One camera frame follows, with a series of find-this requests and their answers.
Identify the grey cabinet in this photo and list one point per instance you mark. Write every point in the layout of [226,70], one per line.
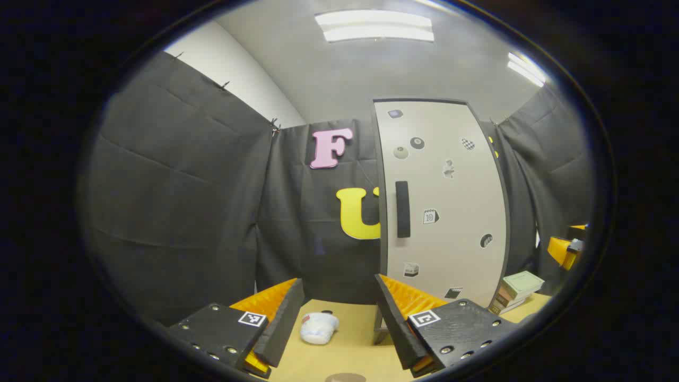
[380,323]

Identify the black backdrop cloth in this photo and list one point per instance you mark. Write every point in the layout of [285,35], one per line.
[185,201]

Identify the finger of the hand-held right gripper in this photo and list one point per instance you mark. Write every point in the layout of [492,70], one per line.
[561,252]

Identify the grey cabinet door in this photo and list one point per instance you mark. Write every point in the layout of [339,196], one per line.
[456,201]

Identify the green cover book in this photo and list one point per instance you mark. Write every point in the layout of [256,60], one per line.
[522,284]

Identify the ceiling light panel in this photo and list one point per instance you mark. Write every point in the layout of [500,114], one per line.
[374,25]
[526,69]

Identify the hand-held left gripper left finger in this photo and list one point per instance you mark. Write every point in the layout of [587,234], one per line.
[284,318]

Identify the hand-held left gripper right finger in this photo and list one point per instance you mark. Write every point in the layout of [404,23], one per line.
[395,323]

